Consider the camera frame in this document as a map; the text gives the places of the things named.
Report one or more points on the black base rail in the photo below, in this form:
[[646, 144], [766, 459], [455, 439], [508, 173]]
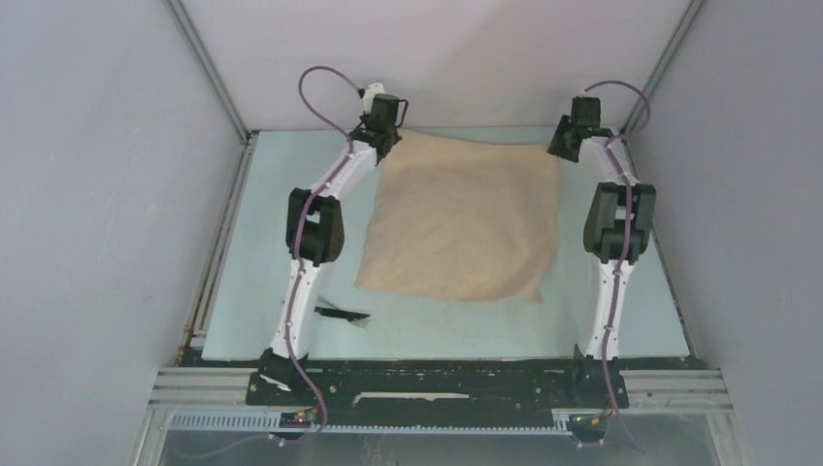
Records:
[[529, 392]]

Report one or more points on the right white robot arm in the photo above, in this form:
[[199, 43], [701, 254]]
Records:
[[616, 232]]

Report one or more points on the beige cloth napkin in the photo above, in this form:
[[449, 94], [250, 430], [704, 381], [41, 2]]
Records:
[[463, 221]]

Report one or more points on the aluminium frame rail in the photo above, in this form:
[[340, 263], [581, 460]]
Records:
[[649, 391]]

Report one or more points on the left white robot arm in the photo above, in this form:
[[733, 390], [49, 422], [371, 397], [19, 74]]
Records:
[[315, 234]]

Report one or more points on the white cable duct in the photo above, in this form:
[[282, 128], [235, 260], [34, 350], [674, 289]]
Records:
[[275, 422]]

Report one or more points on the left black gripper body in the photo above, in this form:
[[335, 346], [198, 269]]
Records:
[[392, 132]]

